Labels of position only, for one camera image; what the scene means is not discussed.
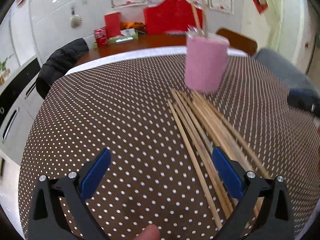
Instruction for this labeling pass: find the operator hand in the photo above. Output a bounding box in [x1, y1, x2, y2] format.
[134, 224, 160, 240]

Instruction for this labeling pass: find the brown wooden chair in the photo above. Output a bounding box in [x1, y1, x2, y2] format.
[216, 28, 258, 56]

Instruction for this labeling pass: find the pink cylindrical cup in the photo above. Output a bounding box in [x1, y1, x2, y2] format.
[184, 34, 229, 94]

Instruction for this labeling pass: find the red diamond door decoration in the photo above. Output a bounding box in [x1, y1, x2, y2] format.
[252, 0, 268, 14]

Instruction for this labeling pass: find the white black sideboard cabinet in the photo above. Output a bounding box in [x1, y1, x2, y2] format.
[1, 56, 44, 165]

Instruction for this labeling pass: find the brown polka dot tablecloth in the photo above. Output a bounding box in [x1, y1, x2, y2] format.
[18, 54, 319, 239]

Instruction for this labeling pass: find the red gift bag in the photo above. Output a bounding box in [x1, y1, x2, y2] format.
[144, 0, 197, 35]

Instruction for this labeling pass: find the black jacket on chair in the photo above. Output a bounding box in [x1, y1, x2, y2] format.
[36, 38, 89, 100]

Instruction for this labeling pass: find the green tray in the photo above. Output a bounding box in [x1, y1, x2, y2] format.
[107, 31, 138, 45]

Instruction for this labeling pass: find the red soda can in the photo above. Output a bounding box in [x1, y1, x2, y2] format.
[94, 27, 107, 48]

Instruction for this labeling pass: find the hanging round brush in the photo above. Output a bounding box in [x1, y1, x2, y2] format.
[70, 7, 82, 28]

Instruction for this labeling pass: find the small red box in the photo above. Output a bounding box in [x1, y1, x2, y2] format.
[104, 12, 121, 39]

